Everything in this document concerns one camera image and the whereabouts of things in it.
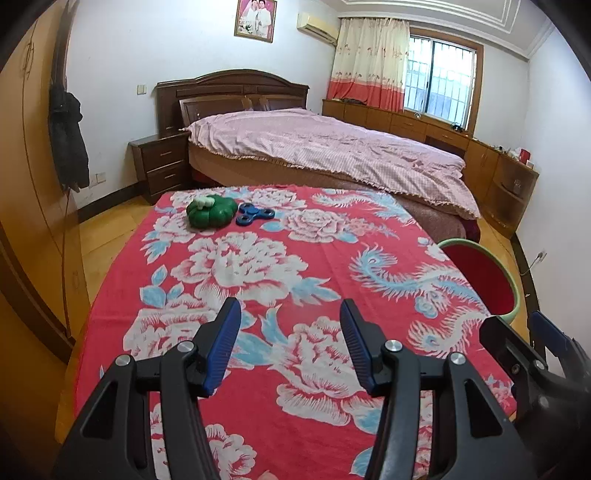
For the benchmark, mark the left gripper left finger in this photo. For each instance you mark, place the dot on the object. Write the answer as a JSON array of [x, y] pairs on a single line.
[[111, 439]]

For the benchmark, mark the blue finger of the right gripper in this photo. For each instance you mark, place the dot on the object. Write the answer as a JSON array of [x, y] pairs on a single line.
[[553, 338]]

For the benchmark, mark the red bin with green rim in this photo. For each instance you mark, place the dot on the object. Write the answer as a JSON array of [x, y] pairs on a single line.
[[486, 274]]

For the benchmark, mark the wooden corner shelf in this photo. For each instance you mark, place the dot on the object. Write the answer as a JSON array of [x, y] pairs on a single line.
[[508, 195]]

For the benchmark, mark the long wooden cabinet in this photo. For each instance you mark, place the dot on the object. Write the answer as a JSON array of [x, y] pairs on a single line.
[[481, 160]]

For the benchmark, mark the wooden wardrobe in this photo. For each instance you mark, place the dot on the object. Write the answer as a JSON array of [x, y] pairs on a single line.
[[44, 298]]

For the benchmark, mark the red box on cabinet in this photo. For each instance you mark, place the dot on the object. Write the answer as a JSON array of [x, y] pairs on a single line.
[[524, 156]]

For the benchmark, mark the red floral tablecloth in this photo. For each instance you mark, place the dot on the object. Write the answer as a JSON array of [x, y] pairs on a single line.
[[290, 404]]

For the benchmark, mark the pink bed quilt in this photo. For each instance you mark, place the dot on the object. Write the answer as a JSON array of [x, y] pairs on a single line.
[[300, 139]]

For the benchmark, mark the green pumpkin toy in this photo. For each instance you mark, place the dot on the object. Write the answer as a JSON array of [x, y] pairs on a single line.
[[211, 211]]

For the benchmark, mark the blue fidget spinner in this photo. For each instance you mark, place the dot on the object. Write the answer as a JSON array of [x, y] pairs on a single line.
[[248, 213]]

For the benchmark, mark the window with bars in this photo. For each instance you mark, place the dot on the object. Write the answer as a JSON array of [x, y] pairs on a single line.
[[444, 78]]

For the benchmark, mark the dark wooden nightstand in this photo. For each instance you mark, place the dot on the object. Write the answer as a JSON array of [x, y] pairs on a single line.
[[161, 164]]

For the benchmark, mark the bed base brown cover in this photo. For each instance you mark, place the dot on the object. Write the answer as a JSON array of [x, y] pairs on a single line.
[[211, 169]]

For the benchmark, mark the black hanging jacket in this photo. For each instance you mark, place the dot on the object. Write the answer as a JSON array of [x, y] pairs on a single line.
[[68, 148]]

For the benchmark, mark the cream and red curtain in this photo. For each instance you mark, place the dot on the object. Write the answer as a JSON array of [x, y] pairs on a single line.
[[370, 62]]

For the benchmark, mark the dark wooden headboard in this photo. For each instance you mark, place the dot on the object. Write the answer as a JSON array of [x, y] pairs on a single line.
[[181, 102]]

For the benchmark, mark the framed wedding photo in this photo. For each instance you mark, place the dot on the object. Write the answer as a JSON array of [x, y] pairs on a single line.
[[254, 19]]

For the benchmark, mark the wall power socket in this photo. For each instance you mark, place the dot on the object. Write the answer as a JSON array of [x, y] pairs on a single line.
[[541, 254]]

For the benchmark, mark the white wall air conditioner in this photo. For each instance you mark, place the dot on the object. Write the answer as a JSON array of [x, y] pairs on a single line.
[[317, 28]]

